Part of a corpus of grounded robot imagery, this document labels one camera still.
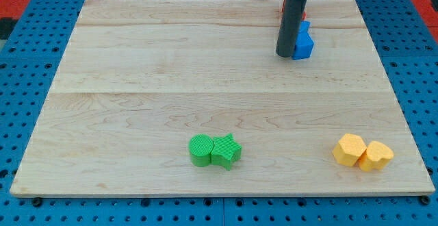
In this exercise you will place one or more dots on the yellow heart block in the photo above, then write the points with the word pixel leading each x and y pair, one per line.
pixel 376 157

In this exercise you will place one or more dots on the green cylinder block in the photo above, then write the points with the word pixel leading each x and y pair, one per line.
pixel 200 148

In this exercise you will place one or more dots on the green star block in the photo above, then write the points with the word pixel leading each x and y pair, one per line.
pixel 225 152

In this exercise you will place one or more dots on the wooden board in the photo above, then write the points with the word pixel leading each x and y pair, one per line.
pixel 139 78

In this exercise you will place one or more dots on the blue block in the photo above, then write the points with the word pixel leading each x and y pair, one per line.
pixel 304 43

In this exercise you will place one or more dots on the red block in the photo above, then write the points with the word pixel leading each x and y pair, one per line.
pixel 304 15

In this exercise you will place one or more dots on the grey cylindrical pointer rod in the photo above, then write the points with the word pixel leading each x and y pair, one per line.
pixel 290 24

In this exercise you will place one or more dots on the yellow hexagon block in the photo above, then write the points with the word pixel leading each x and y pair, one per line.
pixel 349 149

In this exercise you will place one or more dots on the blue perforated base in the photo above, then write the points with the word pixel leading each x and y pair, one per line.
pixel 34 48

